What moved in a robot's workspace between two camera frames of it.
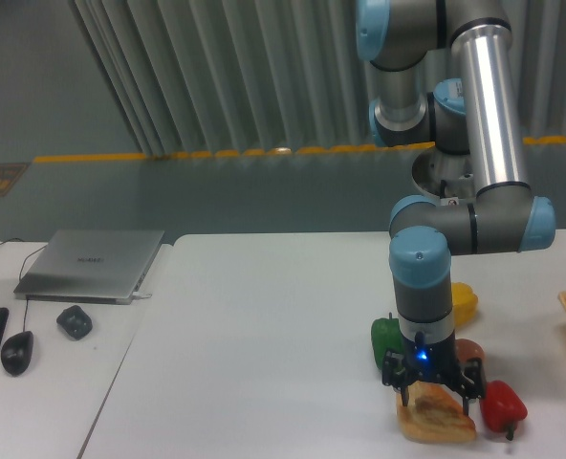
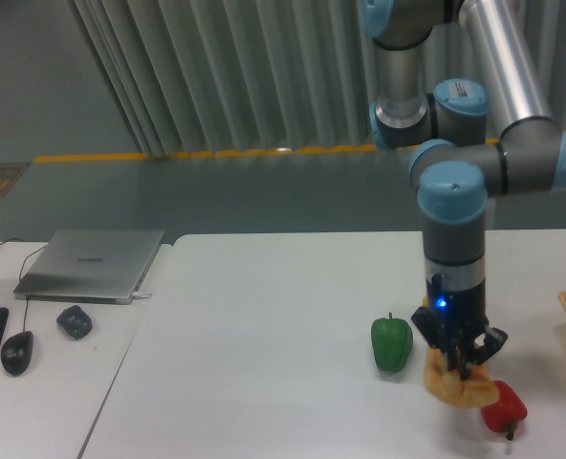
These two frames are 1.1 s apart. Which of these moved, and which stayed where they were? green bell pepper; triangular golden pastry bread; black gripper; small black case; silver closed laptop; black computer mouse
Moved: black gripper; triangular golden pastry bread
Stayed: silver closed laptop; small black case; black computer mouse; green bell pepper
